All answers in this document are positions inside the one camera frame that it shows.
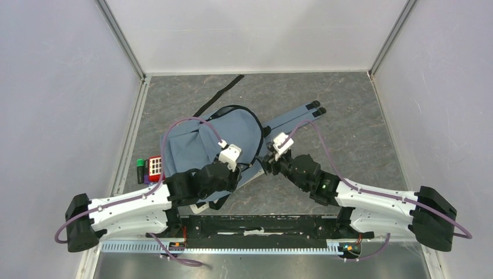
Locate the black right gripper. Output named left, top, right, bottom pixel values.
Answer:
left=255, top=149, right=309, bottom=192

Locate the blue grey backpack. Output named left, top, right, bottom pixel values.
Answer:
left=161, top=74, right=326, bottom=181

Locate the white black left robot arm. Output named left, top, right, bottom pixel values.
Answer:
left=64, top=161, right=241, bottom=253

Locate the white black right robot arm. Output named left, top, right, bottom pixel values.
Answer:
left=260, top=153, right=457, bottom=252

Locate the black white chessboard mat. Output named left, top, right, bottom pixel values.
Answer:
left=190, top=167, right=264, bottom=214

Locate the red window toy block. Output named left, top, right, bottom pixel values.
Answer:
left=148, top=156, right=162, bottom=183

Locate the black cap marker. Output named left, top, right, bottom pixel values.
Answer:
left=144, top=159, right=150, bottom=185

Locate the green cap marker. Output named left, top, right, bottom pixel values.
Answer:
left=136, top=158, right=145, bottom=184

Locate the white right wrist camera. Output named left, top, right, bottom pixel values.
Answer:
left=273, top=133, right=294, bottom=161

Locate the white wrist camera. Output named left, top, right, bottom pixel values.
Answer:
left=217, top=140, right=242, bottom=171
left=273, top=133, right=294, bottom=161

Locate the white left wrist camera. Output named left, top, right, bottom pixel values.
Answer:
left=217, top=140, right=242, bottom=171

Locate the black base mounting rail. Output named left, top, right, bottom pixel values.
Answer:
left=145, top=214, right=376, bottom=249

